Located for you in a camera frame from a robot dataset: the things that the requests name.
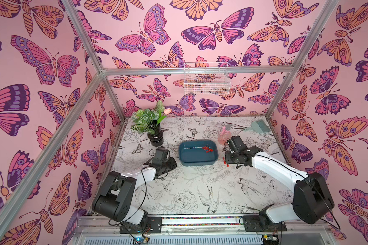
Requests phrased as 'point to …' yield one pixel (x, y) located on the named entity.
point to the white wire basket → (206, 78)
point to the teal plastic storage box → (191, 153)
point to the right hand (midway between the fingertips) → (226, 157)
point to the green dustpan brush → (259, 126)
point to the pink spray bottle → (225, 135)
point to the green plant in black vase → (147, 120)
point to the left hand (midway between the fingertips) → (178, 161)
